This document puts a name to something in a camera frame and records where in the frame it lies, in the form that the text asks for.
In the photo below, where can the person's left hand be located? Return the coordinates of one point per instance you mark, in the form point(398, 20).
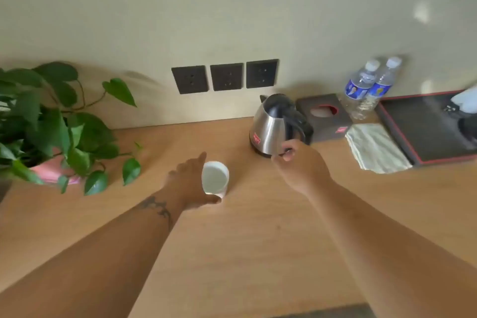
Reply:
point(186, 187)

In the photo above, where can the person's right hand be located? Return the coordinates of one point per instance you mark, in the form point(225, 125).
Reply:
point(303, 166)

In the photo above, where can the white cup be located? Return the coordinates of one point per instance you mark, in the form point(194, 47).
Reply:
point(216, 178)

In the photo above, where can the person's left forearm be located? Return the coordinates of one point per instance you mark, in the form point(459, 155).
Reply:
point(93, 262)

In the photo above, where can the person's right forearm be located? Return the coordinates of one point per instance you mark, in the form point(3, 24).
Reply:
point(391, 262)

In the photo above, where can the clear water bottle blue label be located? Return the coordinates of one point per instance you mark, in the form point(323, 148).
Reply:
point(378, 90)
point(357, 86)

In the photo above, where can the dark grey tissue box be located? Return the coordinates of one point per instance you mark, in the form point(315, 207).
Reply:
point(331, 128)

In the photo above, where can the pale folded cloth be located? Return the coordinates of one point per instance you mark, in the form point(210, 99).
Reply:
point(376, 148)

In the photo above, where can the black tray red rim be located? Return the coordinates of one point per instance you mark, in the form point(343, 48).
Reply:
point(421, 131)

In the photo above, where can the pink plant pot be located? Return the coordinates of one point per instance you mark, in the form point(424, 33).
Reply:
point(48, 175)

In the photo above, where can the green leafy plant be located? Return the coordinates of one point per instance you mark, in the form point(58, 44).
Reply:
point(48, 131)

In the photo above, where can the small black object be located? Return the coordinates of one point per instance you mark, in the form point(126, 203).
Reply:
point(467, 126)

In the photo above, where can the small white object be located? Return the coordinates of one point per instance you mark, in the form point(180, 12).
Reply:
point(466, 99)

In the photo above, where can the black wall socket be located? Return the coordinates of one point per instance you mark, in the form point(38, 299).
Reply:
point(190, 80)
point(262, 73)
point(227, 77)

